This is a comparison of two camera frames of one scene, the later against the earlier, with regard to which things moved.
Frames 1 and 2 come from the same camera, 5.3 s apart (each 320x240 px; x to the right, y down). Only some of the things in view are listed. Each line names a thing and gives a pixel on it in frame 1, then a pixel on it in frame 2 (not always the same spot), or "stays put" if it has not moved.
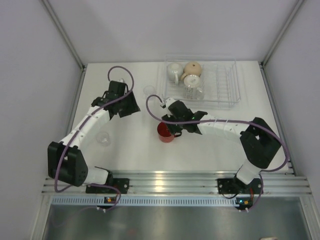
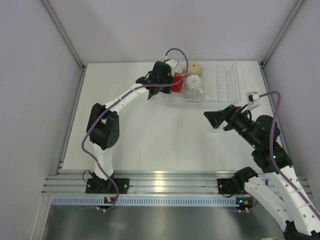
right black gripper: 173,129 to 230,114
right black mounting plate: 235,186 stays put
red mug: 164,133 to 177,77
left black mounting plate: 122,184 stays put
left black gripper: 133,108 to 169,76
